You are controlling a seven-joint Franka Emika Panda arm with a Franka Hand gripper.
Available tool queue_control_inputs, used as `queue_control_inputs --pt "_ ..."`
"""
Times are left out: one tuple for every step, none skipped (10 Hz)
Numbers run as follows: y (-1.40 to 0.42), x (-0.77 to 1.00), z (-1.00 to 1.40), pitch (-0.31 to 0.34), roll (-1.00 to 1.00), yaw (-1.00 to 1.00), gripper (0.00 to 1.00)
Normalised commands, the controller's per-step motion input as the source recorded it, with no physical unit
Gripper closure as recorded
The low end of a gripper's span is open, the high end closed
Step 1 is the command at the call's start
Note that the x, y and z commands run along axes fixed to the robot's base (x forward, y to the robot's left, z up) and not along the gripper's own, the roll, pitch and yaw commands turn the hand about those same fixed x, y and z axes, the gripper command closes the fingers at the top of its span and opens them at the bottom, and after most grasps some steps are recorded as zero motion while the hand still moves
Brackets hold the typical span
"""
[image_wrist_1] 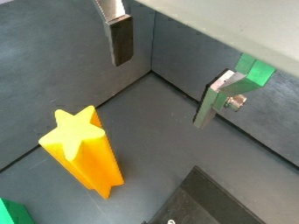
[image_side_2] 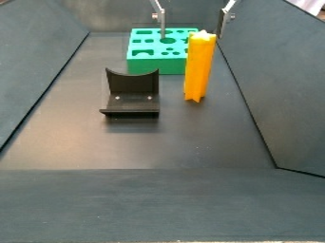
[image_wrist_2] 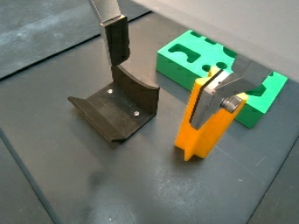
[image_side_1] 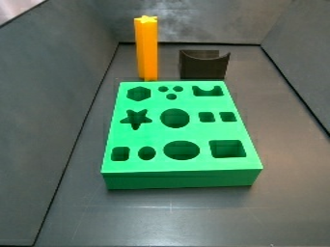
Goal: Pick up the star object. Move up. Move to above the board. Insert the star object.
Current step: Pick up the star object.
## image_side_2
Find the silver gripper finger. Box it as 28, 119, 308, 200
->
149, 0, 165, 38
217, 0, 237, 37

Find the orange star-shaped peg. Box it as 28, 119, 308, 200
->
185, 29, 217, 103

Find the green shape-sorting board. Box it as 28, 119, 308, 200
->
127, 28, 198, 75

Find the black curved holder bracket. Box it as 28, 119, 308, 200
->
99, 68, 161, 116

